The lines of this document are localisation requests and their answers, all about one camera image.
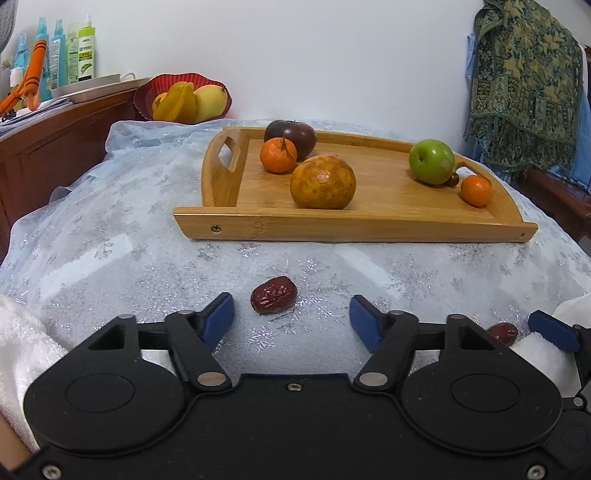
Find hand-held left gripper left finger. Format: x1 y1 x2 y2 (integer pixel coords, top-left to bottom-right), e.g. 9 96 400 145
85 292 234 393

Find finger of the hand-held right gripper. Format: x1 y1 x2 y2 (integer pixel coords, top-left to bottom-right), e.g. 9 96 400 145
527 310 591 398

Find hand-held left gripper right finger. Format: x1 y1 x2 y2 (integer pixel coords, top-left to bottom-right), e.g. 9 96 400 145
349 295 504 393

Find wooden serving tray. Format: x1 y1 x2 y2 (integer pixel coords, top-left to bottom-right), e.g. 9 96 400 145
173 126 539 244

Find large yellowish orange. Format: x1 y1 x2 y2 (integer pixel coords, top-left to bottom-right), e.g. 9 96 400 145
290 154 357 210

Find green apple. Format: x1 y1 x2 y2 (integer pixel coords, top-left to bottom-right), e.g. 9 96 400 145
409 139 456 185

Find mandarin orange with stem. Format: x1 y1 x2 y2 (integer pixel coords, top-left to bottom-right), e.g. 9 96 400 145
259 137 298 175

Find dark purple tomato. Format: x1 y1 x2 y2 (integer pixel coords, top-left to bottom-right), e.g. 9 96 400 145
264 119 317 160

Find snowflake tablecloth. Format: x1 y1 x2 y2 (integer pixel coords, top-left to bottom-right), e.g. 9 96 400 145
0 119 591 370

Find wooden chair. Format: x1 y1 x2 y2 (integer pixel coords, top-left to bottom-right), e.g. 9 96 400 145
512 166 591 241

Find white towel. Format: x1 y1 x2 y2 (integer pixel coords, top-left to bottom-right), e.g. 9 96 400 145
0 294 591 453

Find yellow mango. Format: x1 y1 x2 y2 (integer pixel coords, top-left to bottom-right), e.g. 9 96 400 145
193 84 229 123

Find yellow starfruit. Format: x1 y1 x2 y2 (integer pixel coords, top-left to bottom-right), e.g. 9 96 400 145
152 82 199 124

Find wooden cabinet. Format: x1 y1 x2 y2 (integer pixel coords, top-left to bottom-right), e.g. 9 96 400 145
0 85 139 250

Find red fruit bowl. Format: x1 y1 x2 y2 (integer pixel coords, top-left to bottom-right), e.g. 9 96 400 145
134 72 232 123

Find green patterned scarf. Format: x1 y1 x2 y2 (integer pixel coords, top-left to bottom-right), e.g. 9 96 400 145
464 0 585 174

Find white flat dish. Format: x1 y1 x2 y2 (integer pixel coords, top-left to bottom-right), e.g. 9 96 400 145
51 71 153 104

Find stack of papers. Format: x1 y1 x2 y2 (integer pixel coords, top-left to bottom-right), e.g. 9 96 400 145
0 99 75 137

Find green labelled bottle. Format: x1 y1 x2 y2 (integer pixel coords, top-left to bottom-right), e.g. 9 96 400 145
78 15 96 82

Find pale yellow bottle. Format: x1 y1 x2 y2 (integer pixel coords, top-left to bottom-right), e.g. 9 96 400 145
66 22 80 85

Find teal spray bottle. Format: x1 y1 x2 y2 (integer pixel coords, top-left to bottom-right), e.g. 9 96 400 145
33 17 52 102
50 19 68 88

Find orange and black tool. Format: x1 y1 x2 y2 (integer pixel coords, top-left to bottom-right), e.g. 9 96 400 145
0 41 49 114

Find small teal bottle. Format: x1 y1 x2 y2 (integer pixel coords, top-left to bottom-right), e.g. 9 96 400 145
13 33 29 70

